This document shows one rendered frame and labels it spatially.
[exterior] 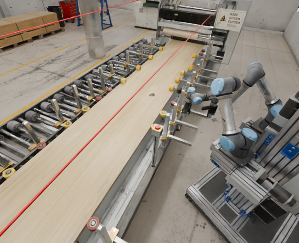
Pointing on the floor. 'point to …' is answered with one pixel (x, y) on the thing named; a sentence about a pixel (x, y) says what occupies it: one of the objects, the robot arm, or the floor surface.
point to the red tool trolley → (69, 9)
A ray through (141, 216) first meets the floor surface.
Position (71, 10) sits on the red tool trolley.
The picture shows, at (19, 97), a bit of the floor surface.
